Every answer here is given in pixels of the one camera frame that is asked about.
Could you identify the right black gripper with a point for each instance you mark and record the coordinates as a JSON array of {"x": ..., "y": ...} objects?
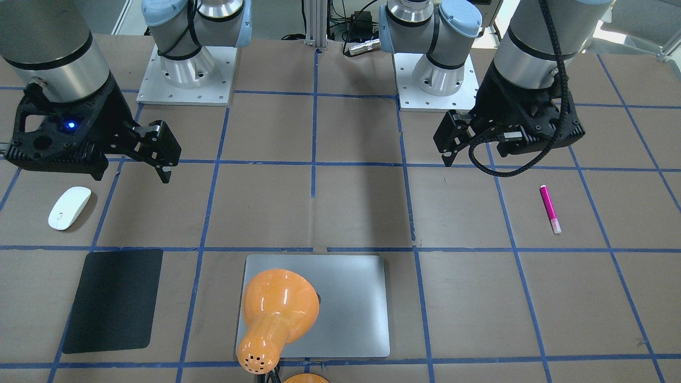
[{"x": 108, "y": 116}]

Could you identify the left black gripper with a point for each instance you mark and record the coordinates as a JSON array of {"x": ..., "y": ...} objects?
[{"x": 496, "y": 102}]

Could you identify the white computer mouse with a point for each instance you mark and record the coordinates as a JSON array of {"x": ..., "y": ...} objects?
[{"x": 68, "y": 207}]

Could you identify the pink pen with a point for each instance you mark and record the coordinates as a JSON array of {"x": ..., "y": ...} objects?
[{"x": 550, "y": 210}]

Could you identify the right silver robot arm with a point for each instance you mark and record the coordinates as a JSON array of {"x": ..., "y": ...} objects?
[{"x": 49, "y": 41}]

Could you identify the black mousepad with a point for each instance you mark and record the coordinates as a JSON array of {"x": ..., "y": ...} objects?
[{"x": 114, "y": 304}]

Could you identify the silver laptop notebook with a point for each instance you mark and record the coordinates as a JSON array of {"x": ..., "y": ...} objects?
[{"x": 353, "y": 318}]

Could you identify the orange desk lamp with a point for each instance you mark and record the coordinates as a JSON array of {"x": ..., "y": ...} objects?
[{"x": 278, "y": 308}]

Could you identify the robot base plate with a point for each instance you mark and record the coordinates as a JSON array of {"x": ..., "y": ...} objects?
[
  {"x": 203, "y": 80},
  {"x": 416, "y": 100}
]

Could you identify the aluminium frame post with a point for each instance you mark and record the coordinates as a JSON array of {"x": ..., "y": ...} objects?
[{"x": 316, "y": 18}]

